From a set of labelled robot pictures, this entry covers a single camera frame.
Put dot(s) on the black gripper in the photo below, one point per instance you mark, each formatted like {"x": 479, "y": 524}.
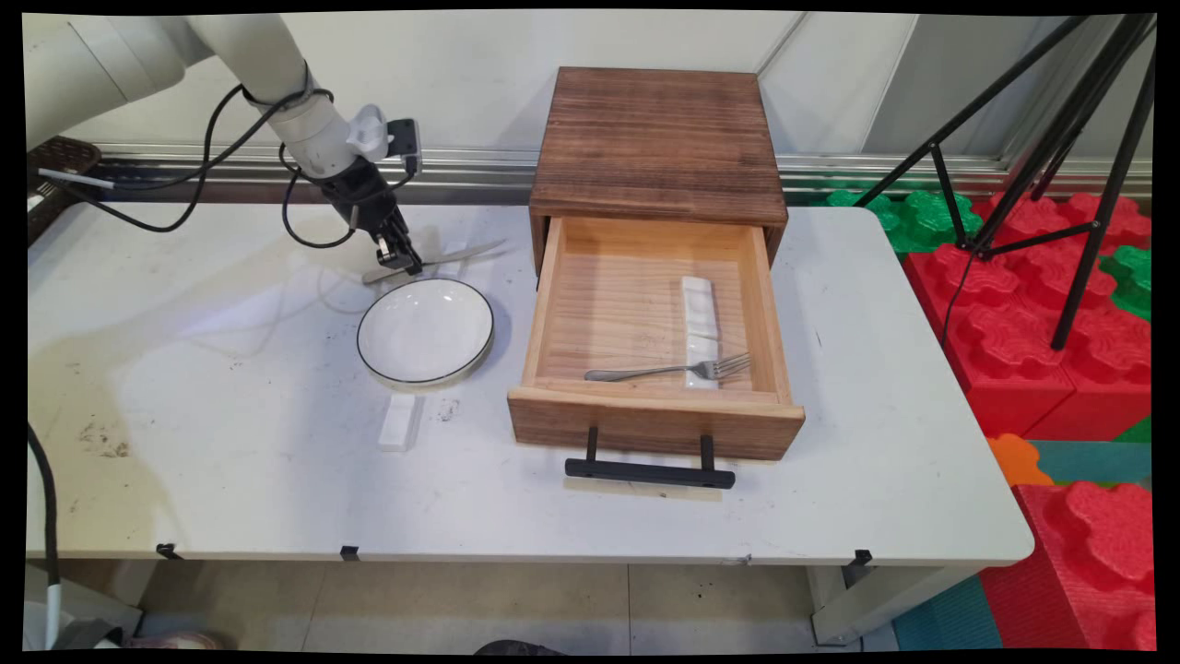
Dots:
{"x": 359, "y": 198}

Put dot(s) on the silver metal table knife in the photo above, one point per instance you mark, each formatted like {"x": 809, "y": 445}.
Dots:
{"x": 466, "y": 253}

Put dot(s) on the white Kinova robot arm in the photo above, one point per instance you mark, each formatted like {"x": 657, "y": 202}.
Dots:
{"x": 230, "y": 74}

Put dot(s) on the white ceramic cutlery rest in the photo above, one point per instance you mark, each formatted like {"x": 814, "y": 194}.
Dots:
{"x": 702, "y": 364}
{"x": 699, "y": 304}
{"x": 400, "y": 424}
{"x": 454, "y": 266}

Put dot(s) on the white plate with black rim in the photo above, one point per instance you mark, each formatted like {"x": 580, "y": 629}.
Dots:
{"x": 424, "y": 332}

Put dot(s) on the light wooden drawer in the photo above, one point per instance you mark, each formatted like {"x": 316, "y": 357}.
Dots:
{"x": 636, "y": 295}

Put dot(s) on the dark brown wooden cabinet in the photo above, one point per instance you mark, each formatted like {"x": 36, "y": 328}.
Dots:
{"x": 654, "y": 138}

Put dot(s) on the silver metal fork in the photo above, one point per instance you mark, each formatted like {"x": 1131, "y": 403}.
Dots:
{"x": 664, "y": 371}

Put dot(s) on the brown woven basket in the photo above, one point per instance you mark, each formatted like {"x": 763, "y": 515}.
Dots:
{"x": 55, "y": 161}

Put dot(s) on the green foam block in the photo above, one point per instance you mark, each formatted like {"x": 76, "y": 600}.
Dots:
{"x": 913, "y": 221}
{"x": 1132, "y": 277}

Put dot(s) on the white table leg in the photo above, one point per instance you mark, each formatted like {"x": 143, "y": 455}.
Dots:
{"x": 867, "y": 604}

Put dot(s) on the large red foam block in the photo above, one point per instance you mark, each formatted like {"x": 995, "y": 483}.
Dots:
{"x": 1014, "y": 332}

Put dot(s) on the orange foam piece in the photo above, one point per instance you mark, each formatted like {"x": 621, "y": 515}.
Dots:
{"x": 1014, "y": 461}

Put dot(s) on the teal foam mat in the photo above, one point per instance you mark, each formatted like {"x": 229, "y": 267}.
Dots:
{"x": 1097, "y": 461}
{"x": 949, "y": 618}

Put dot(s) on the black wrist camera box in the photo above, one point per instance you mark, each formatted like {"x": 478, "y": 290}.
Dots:
{"x": 406, "y": 143}

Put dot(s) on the aluminium wall rail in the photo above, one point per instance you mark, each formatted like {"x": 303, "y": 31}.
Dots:
{"x": 479, "y": 171}

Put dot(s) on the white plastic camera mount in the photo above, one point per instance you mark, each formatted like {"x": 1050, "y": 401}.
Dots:
{"x": 369, "y": 132}

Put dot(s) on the black camera tripod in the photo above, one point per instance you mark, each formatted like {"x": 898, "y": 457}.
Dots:
{"x": 1102, "y": 184}

